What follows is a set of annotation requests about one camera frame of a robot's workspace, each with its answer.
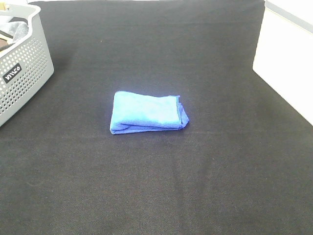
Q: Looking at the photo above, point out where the blue microfiber towel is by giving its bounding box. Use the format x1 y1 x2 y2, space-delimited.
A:
110 91 189 134

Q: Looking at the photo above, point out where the black table cloth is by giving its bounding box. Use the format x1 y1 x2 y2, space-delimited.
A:
0 0 313 235

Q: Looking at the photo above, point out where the grey perforated plastic basket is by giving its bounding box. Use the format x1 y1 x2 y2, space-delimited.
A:
0 3 54 124

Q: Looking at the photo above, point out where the white plastic storage crate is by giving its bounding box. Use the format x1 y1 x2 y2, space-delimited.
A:
253 0 313 123

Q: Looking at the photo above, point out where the grey towel in basket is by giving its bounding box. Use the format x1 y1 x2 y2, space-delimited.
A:
0 21 29 43

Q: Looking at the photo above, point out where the yellow and black cloth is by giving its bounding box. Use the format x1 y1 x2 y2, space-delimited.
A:
0 31 13 51

